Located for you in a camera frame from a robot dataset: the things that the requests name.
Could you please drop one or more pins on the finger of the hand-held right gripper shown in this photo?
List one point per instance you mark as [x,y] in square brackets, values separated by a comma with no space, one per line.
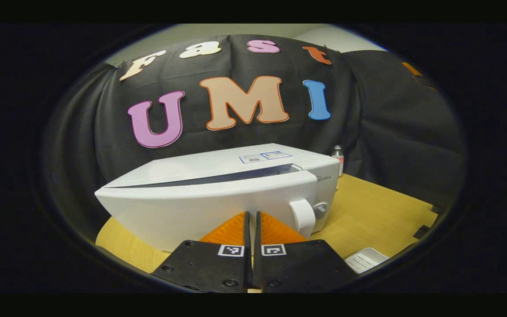
[412,69]

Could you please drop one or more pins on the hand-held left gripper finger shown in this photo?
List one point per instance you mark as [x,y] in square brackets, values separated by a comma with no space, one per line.
[258,233]
[247,233]

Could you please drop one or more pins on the white microwave oven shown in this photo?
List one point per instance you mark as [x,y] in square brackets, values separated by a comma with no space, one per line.
[200,202]

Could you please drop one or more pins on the black backdrop cloth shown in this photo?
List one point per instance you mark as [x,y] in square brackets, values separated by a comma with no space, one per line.
[390,145]

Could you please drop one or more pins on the small pink white bottle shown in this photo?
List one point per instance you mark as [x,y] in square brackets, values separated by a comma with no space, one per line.
[338,160]

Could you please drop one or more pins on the white rectangular tray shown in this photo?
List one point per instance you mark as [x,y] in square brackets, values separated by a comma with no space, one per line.
[365,260]

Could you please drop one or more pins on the small black clamp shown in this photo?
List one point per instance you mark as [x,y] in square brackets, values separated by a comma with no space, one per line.
[421,231]
[436,208]

